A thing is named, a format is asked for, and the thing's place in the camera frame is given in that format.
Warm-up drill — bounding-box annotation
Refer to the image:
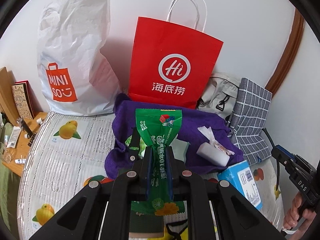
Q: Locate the green tissue packet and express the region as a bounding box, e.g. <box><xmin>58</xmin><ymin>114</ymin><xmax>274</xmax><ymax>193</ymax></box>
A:
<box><xmin>125</xmin><ymin>135</ymin><xmax>146</xmax><ymax>157</ymax></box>

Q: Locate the white foam sponge block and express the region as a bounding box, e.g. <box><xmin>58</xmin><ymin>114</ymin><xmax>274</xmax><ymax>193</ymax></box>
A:
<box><xmin>196</xmin><ymin>142</ymin><xmax>230</xmax><ymax>167</ymax></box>

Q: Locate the green snack packet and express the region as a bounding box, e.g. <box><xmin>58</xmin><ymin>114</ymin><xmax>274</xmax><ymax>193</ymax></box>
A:
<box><xmin>136</xmin><ymin>108</ymin><xmax>185</xmax><ymax>216</ymax></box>

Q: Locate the brown wooden door frame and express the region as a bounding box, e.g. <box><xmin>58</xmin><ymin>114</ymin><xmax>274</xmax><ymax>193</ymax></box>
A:
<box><xmin>265</xmin><ymin>8</ymin><xmax>305</xmax><ymax>95</ymax></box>

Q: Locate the fruit print tablecloth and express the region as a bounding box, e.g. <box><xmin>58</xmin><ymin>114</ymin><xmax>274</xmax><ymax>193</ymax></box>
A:
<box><xmin>17</xmin><ymin>108</ymin><xmax>284</xmax><ymax>239</ymax></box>

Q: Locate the person's right hand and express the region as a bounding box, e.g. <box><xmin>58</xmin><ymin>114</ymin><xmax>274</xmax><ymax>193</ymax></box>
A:
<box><xmin>283</xmin><ymin>192</ymin><xmax>316</xmax><ymax>232</ymax></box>

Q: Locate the red Haidilao paper bag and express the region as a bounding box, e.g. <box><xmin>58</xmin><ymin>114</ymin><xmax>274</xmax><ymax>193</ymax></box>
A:
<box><xmin>128</xmin><ymin>14</ymin><xmax>223</xmax><ymax>109</ymax></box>

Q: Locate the purple towel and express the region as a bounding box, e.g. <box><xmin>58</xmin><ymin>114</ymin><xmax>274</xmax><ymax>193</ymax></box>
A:
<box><xmin>104</xmin><ymin>93</ymin><xmax>245</xmax><ymax>179</ymax></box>

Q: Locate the white cream tube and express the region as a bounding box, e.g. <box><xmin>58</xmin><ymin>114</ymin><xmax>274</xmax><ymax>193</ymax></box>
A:
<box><xmin>15</xmin><ymin>158</ymin><xmax>26</xmax><ymax>164</ymax></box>

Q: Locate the beige canvas backpack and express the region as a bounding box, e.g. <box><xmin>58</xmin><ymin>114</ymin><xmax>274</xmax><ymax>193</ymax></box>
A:
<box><xmin>197</xmin><ymin>73</ymin><xmax>241</xmax><ymax>120</ymax></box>

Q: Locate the wooden side table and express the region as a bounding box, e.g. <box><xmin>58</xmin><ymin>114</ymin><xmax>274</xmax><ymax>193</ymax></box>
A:
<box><xmin>2</xmin><ymin>112</ymin><xmax>47</xmax><ymax>177</ymax></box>

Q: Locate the blue tissue pack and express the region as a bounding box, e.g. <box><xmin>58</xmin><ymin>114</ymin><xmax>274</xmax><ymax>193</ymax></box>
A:
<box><xmin>217</xmin><ymin>160</ymin><xmax>263</xmax><ymax>210</ymax></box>

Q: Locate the blue grid plaid cushion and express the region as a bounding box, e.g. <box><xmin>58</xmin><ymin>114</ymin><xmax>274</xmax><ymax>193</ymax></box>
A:
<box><xmin>228</xmin><ymin>78</ymin><xmax>272</xmax><ymax>166</ymax></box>

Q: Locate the wooden bed headboard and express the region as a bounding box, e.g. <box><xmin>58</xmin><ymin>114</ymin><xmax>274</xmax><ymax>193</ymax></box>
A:
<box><xmin>0</xmin><ymin>67</ymin><xmax>20</xmax><ymax>126</ymax></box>

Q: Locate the fruit print sachet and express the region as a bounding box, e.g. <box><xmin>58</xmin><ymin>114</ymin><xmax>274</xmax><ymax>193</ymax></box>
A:
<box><xmin>197</xmin><ymin>126</ymin><xmax>234</xmax><ymax>156</ymax></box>

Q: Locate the white Miniso plastic bag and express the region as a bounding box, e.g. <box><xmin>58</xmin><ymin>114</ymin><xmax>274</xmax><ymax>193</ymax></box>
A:
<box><xmin>37</xmin><ymin>0</ymin><xmax>120</xmax><ymax>116</ymax></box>

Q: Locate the patterned notebook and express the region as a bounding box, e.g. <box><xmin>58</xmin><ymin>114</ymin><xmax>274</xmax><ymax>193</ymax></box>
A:
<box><xmin>11</xmin><ymin>80</ymin><xmax>35</xmax><ymax>120</ymax></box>

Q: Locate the dark green rectangular box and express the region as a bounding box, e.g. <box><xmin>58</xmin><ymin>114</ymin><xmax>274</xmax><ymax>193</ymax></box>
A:
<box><xmin>129</xmin><ymin>201</ymin><xmax>164</xmax><ymax>238</ymax></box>

